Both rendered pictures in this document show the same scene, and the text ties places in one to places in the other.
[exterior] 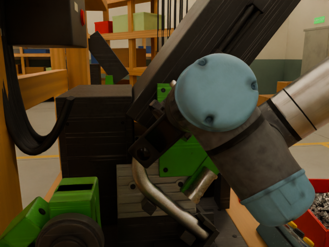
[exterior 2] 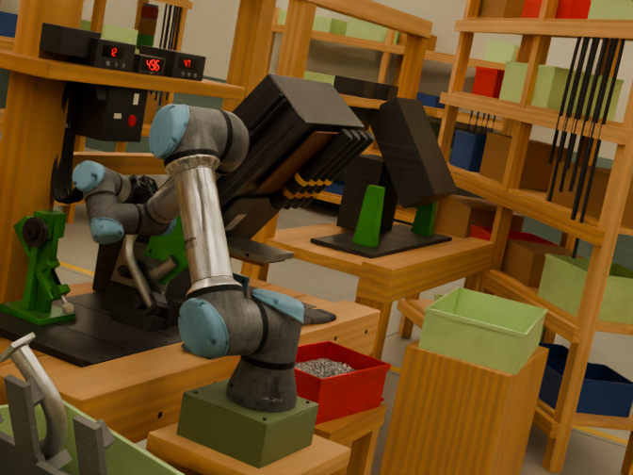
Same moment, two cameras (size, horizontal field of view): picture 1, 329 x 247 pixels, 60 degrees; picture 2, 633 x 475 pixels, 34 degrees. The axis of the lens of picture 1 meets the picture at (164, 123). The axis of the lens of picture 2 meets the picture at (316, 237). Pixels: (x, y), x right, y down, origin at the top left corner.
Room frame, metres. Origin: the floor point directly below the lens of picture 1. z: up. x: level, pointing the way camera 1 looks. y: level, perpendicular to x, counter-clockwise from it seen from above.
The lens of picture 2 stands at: (-1.46, -1.84, 1.66)
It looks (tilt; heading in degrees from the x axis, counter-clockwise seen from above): 9 degrees down; 33
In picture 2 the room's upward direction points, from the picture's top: 11 degrees clockwise
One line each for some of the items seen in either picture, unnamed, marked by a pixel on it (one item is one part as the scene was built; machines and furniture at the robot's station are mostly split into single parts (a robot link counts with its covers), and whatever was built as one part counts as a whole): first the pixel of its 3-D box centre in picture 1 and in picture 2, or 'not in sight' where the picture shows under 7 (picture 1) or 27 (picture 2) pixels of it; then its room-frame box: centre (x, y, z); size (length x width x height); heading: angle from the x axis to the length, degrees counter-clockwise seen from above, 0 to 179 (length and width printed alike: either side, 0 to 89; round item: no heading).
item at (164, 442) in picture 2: not in sight; (251, 449); (0.29, -0.65, 0.83); 0.32 x 0.32 x 0.04; 5
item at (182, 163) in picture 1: (180, 126); (181, 222); (0.66, -0.04, 1.17); 0.13 x 0.12 x 0.20; 7
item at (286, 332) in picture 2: not in sight; (271, 323); (0.28, -0.65, 1.11); 0.13 x 0.12 x 0.14; 164
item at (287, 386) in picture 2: not in sight; (265, 376); (0.29, -0.65, 0.99); 0.15 x 0.15 x 0.10
